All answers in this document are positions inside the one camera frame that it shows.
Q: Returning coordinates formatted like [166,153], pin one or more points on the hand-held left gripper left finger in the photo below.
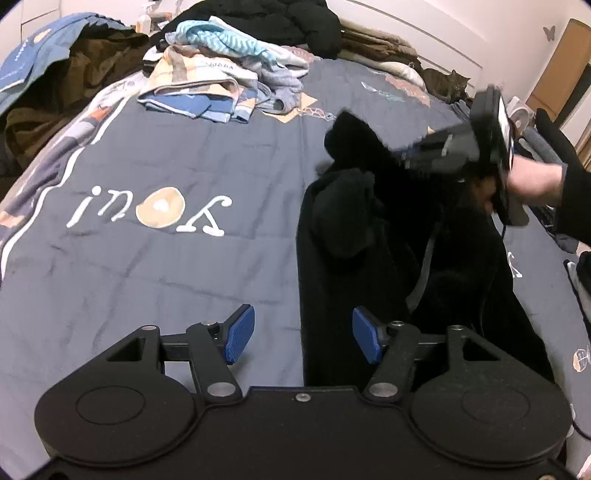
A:
[240,332]

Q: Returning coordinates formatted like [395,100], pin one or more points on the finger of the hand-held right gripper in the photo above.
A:
[425,144]
[429,164]

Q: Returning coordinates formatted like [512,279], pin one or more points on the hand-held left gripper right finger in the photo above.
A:
[367,334]

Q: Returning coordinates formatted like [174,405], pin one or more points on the black garment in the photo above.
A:
[369,258]

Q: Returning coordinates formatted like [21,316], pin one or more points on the person's right forearm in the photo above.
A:
[535,182]

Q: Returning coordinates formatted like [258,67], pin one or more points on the white fan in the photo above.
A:
[521,115]

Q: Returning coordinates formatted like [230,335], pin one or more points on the tabby cat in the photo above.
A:
[445,85]

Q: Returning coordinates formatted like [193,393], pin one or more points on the black chair back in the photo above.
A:
[554,134]

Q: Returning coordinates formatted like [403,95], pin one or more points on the white pillow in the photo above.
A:
[401,69]

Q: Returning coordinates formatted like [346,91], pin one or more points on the grey-blue printed bed blanket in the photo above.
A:
[161,277]

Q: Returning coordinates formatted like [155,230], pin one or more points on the wooden door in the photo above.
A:
[572,69]

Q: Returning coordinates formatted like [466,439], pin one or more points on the brown folded blanket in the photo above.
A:
[369,41]

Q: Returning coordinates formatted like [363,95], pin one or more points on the blue-grey crumpled cloth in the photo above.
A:
[281,78]

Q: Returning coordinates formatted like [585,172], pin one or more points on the black jacket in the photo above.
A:
[286,23]

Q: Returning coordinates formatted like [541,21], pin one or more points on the teal striped towel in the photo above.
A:
[221,37]

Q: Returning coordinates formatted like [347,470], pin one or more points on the beige and blue printed cloth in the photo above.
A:
[194,92]

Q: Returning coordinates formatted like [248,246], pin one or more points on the white bottle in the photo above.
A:
[144,18]

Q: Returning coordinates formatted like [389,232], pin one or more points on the dark brown blanket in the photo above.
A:
[92,60]

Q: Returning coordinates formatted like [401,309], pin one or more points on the blue printed duvet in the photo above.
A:
[37,50]

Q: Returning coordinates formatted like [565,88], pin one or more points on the butterfly wall decoration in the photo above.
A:
[549,33]

